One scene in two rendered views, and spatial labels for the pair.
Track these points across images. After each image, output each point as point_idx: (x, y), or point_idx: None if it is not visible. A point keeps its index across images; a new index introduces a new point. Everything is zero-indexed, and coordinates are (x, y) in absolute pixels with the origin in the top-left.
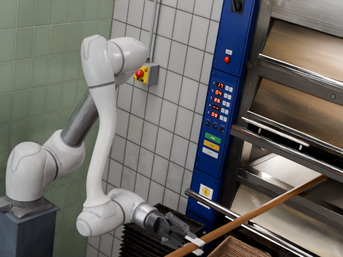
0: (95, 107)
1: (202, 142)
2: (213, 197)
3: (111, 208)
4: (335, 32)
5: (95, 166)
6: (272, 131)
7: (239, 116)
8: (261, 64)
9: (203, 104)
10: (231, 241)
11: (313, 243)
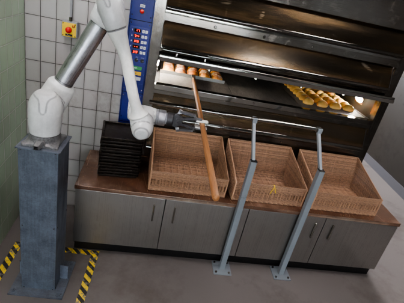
0: (91, 52)
1: None
2: None
3: (150, 116)
4: None
5: (134, 89)
6: (185, 53)
7: (151, 50)
8: (165, 12)
9: None
10: (157, 130)
11: (207, 115)
